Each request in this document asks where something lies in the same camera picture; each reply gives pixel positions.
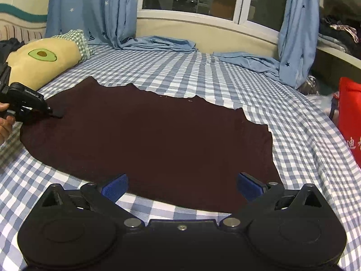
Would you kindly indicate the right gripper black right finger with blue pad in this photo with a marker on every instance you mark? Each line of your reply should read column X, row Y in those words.
column 260, row 197

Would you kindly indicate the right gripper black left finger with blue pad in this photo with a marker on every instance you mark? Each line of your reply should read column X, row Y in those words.
column 102, row 199

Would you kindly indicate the dark maroon garment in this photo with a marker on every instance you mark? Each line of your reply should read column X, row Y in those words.
column 182, row 151

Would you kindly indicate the dark navy clothes pile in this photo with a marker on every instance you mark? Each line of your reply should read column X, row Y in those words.
column 7, row 46

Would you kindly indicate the clothes pile on shelf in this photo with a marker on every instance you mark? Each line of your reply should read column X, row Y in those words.
column 342, row 24

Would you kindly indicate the person's left hand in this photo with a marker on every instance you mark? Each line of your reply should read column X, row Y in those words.
column 6, row 127

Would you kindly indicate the yellow avocado print pillow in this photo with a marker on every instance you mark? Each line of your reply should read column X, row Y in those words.
column 38, row 62

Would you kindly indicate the blue white checked bedsheet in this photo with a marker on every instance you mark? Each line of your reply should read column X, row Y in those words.
column 307, row 147

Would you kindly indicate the white teal headboard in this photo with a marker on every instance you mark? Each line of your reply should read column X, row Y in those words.
column 16, row 23

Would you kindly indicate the left blue star curtain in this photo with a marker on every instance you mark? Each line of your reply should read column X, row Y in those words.
column 112, row 22

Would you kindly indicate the blue star curtain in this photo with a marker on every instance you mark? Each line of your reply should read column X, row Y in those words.
column 297, row 42
column 112, row 22

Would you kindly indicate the red fabric bag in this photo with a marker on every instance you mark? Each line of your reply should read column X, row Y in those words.
column 347, row 102

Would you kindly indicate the right blue star curtain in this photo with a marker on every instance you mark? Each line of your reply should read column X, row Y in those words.
column 297, row 42

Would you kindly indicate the white framed window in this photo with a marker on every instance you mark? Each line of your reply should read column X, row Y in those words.
column 258, row 18

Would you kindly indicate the white wall shelf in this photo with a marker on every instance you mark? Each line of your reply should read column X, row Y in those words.
column 330, row 47

